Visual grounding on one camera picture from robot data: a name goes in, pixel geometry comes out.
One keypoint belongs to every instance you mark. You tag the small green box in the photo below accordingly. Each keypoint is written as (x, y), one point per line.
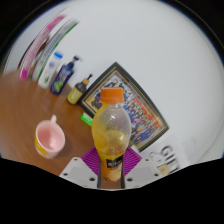
(86, 119)

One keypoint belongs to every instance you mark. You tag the pink tall tube box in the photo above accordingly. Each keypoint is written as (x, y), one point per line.
(38, 48)

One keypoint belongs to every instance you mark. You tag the white and green tube box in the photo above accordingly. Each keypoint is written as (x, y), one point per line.
(55, 46)

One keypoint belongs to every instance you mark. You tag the framed group photo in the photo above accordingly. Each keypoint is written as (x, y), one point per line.
(146, 116)

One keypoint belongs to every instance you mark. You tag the pink and yellow mug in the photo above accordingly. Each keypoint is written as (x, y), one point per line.
(50, 138)

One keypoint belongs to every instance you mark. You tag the dark blue pump bottle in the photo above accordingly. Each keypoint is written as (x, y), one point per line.
(61, 78)

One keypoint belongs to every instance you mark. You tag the orange-capped juice bottle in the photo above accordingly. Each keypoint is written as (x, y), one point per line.
(111, 133)

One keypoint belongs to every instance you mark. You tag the small brown glass bottle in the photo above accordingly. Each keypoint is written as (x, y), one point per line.
(76, 93)

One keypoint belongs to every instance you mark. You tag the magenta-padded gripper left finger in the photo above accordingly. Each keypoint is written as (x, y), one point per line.
(77, 171)

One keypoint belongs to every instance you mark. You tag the white paper gift bag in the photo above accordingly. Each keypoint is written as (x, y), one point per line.
(168, 156)

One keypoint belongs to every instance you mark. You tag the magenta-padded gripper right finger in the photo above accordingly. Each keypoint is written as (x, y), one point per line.
(146, 171)

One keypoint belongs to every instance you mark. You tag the white shampoo bottle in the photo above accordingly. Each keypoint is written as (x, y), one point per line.
(48, 73)

